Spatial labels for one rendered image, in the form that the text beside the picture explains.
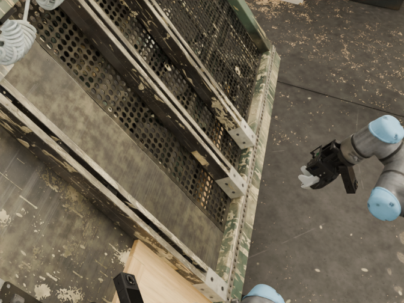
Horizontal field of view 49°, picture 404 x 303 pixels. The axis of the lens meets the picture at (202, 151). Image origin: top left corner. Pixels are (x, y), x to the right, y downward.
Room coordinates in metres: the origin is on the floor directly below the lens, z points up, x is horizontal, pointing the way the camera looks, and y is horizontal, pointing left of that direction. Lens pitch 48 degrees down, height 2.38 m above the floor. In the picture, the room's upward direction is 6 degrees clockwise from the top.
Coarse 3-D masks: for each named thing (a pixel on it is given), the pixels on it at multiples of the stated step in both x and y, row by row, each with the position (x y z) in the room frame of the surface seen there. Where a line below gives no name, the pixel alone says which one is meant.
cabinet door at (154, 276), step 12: (132, 252) 0.63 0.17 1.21; (144, 252) 0.65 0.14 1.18; (132, 264) 0.60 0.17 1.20; (144, 264) 0.62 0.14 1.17; (156, 264) 0.64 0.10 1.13; (144, 276) 0.59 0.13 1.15; (156, 276) 0.61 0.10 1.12; (168, 276) 0.63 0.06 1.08; (180, 276) 0.65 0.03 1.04; (144, 288) 0.55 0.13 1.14; (156, 288) 0.57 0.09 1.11; (168, 288) 0.60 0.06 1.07; (180, 288) 0.62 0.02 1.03; (192, 288) 0.64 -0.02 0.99; (144, 300) 0.52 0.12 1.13; (156, 300) 0.54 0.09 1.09; (168, 300) 0.56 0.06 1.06; (180, 300) 0.58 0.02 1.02; (192, 300) 0.60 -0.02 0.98; (204, 300) 0.63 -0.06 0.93
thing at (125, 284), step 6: (120, 276) 0.41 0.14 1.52; (126, 276) 0.41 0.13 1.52; (132, 276) 0.42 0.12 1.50; (114, 282) 0.40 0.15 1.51; (120, 282) 0.39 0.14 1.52; (126, 282) 0.40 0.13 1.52; (132, 282) 0.40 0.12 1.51; (120, 288) 0.38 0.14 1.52; (126, 288) 0.38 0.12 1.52; (132, 288) 0.39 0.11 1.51; (138, 288) 0.40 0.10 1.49; (120, 294) 0.37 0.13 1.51; (126, 294) 0.37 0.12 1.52; (132, 294) 0.37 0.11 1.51; (138, 294) 0.38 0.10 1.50; (120, 300) 0.36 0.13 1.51; (126, 300) 0.36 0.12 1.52; (132, 300) 0.36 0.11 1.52; (138, 300) 0.37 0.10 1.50
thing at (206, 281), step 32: (0, 64) 0.77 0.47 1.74; (0, 96) 0.73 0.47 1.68; (32, 128) 0.72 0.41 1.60; (64, 160) 0.70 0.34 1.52; (96, 192) 0.69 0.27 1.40; (128, 224) 0.68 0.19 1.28; (160, 224) 0.72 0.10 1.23; (160, 256) 0.67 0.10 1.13; (192, 256) 0.70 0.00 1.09; (224, 288) 0.67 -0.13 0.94
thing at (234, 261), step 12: (264, 96) 1.75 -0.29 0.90; (264, 108) 1.67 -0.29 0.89; (252, 156) 1.33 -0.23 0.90; (252, 168) 1.27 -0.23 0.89; (240, 216) 1.00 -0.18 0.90; (240, 228) 0.95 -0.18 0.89; (240, 240) 0.90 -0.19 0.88; (228, 276) 0.74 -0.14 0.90; (228, 288) 0.70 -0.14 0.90; (228, 300) 0.66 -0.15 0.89
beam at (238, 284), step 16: (272, 80) 1.94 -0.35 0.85; (256, 96) 1.75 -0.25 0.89; (272, 96) 1.83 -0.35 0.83; (256, 112) 1.61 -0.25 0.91; (256, 128) 1.51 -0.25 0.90; (240, 160) 1.31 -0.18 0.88; (256, 160) 1.34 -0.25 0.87; (256, 176) 1.26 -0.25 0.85; (256, 192) 1.18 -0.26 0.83; (240, 208) 1.04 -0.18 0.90; (224, 240) 0.89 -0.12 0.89; (224, 256) 0.82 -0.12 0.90; (240, 256) 0.85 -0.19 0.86; (224, 272) 0.75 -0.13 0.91; (240, 272) 0.79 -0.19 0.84; (240, 288) 0.73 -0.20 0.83
